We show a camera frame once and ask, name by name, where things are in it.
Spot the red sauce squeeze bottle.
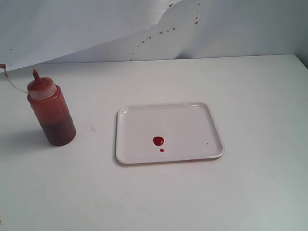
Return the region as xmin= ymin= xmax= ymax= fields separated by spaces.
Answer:
xmin=22 ymin=69 xmax=77 ymax=146

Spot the red sauce blob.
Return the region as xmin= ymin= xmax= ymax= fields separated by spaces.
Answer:
xmin=153 ymin=136 xmax=165 ymax=146

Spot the white rectangular plastic tray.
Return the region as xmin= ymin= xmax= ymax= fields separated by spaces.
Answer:
xmin=115 ymin=102 xmax=224 ymax=165

